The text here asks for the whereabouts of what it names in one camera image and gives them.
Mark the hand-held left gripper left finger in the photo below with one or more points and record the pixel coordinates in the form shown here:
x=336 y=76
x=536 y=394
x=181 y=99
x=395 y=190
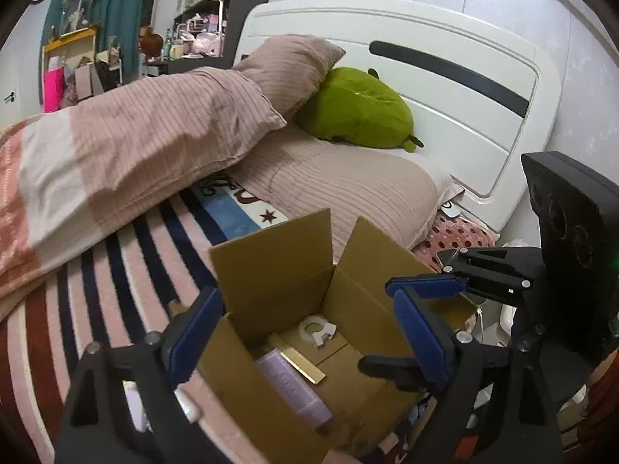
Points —
x=196 y=333

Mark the pink striped pillow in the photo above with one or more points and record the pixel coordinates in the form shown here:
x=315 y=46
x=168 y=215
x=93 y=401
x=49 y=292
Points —
x=285 y=67

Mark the light purple bottle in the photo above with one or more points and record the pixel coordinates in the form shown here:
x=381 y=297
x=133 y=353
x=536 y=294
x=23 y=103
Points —
x=295 y=391

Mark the yellow framed box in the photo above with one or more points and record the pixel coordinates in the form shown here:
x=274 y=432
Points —
x=67 y=48

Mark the brown cardboard box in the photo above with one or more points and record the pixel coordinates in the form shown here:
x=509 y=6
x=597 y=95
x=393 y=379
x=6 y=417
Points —
x=275 y=251

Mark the slim gold box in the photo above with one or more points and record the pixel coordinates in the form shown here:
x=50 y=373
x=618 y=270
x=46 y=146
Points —
x=301 y=363

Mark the white tape dispenser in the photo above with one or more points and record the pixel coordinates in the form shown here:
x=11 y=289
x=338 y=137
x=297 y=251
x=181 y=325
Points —
x=309 y=329

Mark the bright pink bag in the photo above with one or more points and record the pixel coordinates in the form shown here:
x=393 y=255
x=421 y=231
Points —
x=53 y=89

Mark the brown plush toy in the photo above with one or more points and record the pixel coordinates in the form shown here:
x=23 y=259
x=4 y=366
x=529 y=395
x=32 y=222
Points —
x=151 y=43

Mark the striped fleece blanket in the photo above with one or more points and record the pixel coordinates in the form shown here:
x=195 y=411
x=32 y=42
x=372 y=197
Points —
x=121 y=261

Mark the clear display case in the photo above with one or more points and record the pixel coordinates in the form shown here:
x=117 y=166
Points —
x=77 y=9

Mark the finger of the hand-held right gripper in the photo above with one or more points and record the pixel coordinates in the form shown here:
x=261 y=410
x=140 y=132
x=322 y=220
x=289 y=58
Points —
x=493 y=270
x=391 y=370

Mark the beige ribbed pillow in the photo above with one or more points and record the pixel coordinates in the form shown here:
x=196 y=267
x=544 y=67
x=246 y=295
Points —
x=362 y=188

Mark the stack of books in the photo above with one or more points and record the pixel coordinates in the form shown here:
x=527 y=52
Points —
x=573 y=423

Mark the red polka dot pillow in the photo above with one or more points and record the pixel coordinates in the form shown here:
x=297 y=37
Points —
x=459 y=234

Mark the green plush toy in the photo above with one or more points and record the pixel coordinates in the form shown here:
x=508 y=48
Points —
x=358 y=106

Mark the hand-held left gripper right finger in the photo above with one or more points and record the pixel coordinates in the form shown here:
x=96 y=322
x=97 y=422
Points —
x=425 y=338

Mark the teal curtain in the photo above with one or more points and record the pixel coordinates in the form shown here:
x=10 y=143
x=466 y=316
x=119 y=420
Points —
x=121 y=0

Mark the dark cluttered shelf unit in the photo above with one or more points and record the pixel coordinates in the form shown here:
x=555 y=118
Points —
x=242 y=0

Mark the white bed headboard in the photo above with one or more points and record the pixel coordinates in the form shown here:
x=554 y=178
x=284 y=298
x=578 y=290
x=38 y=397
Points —
x=435 y=106

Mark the pink striped duvet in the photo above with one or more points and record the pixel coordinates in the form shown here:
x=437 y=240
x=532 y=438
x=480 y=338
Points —
x=145 y=130

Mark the small white bottle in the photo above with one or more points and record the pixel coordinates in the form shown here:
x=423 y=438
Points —
x=186 y=407

